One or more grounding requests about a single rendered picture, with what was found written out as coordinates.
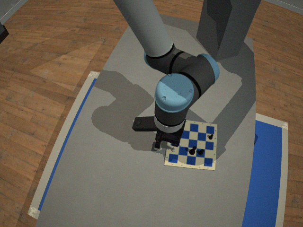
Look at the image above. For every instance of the black king chess piece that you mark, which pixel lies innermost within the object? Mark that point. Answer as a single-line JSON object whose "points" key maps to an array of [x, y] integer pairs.
{"points": [[192, 151]]}

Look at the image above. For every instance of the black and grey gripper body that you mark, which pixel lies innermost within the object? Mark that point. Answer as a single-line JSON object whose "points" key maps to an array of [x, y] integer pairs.
{"points": [[173, 138]]}

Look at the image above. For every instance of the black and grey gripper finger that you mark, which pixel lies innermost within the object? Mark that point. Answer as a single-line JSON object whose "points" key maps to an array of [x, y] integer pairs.
{"points": [[162, 144]]}

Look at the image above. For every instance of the blue and cream chessboard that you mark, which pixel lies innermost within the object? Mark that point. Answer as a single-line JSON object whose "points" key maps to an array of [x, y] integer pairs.
{"points": [[195, 134]]}

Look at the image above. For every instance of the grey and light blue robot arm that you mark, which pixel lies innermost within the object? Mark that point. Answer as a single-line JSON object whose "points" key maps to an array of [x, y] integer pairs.
{"points": [[187, 76]]}

